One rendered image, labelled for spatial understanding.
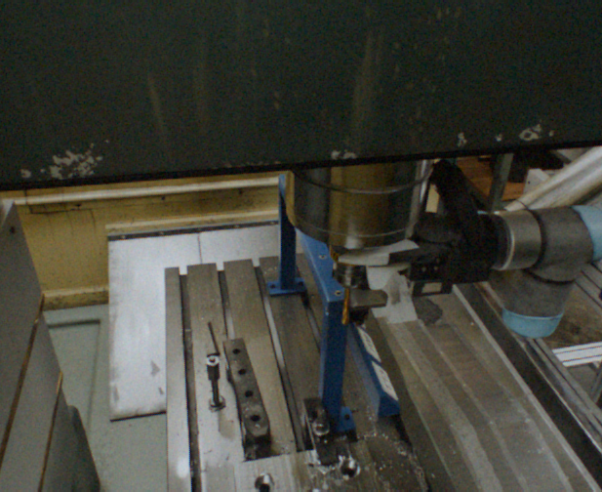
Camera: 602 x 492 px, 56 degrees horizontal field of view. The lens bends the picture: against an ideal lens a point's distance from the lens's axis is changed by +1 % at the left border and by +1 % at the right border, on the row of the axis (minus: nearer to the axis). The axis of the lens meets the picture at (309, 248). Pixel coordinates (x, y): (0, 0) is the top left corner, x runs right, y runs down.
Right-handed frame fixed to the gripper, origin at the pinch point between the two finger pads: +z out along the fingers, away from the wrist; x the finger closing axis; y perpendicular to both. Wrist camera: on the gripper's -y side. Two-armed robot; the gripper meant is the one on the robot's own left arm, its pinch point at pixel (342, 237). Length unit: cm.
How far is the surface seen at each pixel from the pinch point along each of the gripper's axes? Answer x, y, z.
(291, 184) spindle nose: -1.9, -8.5, 6.9
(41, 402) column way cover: 11, 33, 41
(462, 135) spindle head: -12.5, -17.9, -5.4
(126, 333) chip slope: 71, 74, 36
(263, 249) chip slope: 92, 63, -6
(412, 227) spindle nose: -6.4, -4.9, -5.4
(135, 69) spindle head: -12.5, -23.5, 20.6
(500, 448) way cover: 14, 68, -47
